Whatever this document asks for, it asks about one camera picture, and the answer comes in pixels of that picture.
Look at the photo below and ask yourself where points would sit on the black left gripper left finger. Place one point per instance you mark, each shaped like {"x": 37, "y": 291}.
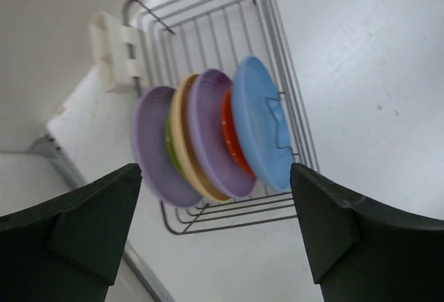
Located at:
{"x": 69, "y": 248}

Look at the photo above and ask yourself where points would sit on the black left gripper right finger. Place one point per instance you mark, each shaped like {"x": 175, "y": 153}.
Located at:
{"x": 360, "y": 249}

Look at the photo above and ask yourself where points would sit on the beige plate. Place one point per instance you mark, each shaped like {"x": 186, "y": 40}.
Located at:
{"x": 182, "y": 145}

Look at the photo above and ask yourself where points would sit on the purple plate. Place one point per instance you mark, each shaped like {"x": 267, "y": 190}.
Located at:
{"x": 148, "y": 142}
{"x": 204, "y": 106}

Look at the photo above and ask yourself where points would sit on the green plate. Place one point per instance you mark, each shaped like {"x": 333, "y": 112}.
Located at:
{"x": 170, "y": 148}

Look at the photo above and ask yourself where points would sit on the blue plate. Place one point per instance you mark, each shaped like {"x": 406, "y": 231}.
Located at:
{"x": 261, "y": 125}

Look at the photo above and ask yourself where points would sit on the orange plate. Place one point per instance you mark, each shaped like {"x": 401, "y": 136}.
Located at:
{"x": 230, "y": 134}

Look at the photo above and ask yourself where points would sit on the white plastic cutlery holder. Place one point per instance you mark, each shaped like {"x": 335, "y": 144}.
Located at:
{"x": 116, "y": 52}

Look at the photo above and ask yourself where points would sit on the grey wire dish rack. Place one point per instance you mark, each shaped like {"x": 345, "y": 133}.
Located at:
{"x": 183, "y": 37}

